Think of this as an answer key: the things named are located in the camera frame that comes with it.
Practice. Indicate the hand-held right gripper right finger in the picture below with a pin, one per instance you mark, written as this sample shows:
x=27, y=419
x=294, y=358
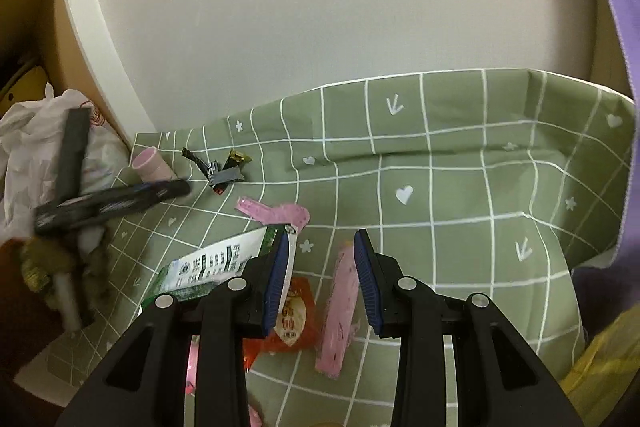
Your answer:
x=367, y=287

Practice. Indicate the wooden shelf unit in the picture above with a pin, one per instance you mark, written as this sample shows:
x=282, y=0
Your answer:
x=75, y=37

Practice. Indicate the pink plastic toy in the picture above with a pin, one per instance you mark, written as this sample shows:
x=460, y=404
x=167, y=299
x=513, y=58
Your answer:
x=191, y=372

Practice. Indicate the long pink wrapper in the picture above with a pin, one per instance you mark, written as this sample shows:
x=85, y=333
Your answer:
x=340, y=307

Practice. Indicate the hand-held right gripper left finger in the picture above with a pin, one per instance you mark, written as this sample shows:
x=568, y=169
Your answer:
x=277, y=287

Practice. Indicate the red snack wrapper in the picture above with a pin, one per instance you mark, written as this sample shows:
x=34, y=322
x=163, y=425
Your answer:
x=295, y=317

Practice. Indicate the yellow plastic bag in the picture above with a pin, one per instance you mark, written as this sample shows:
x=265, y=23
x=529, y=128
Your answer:
x=610, y=367

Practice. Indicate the yellow black candy wrapper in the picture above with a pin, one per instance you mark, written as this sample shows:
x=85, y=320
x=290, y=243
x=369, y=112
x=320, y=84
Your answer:
x=237, y=157

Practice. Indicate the green checked tablecloth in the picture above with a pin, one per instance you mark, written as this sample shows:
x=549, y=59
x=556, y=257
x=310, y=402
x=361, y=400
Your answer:
x=450, y=207

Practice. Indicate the yellow box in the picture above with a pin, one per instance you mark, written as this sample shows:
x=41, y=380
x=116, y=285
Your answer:
x=25, y=82

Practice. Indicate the grey dark wrapper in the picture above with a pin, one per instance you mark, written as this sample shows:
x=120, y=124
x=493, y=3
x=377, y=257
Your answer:
x=225, y=177

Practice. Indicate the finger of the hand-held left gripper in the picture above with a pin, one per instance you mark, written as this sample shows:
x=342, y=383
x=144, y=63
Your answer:
x=110, y=206
x=72, y=152

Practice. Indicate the torn pink wrapper piece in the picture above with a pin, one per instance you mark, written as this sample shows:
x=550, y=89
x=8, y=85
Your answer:
x=280, y=214

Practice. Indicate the pink small cup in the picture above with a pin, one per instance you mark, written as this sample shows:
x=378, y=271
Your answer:
x=150, y=162

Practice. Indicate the green snack wrapper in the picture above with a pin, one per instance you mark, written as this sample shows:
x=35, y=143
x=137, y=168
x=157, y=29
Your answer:
x=210, y=262

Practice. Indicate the white plastic bag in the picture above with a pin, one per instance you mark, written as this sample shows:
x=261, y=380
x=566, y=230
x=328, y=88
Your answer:
x=30, y=142

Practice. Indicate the purple pillow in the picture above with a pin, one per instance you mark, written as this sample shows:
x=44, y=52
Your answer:
x=620, y=7

